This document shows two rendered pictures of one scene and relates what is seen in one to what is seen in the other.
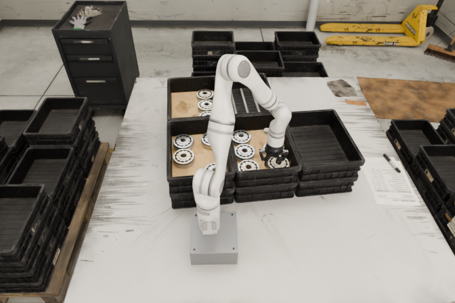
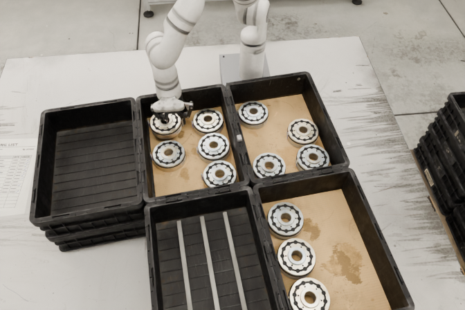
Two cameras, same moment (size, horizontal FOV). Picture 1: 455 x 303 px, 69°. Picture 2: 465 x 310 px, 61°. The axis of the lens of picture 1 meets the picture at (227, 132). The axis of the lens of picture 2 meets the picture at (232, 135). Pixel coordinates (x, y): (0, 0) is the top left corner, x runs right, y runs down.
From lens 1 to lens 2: 189 cm
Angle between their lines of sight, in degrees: 84
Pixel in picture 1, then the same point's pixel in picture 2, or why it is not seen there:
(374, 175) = (17, 180)
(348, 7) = not seen: outside the picture
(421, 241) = (19, 101)
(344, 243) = (106, 93)
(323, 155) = (89, 160)
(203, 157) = (275, 143)
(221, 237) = (236, 64)
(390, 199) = (20, 144)
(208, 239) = not seen: hidden behind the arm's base
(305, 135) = (106, 200)
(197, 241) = not seen: hidden behind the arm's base
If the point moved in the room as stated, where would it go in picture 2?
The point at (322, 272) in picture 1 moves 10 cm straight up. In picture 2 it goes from (138, 70) to (133, 52)
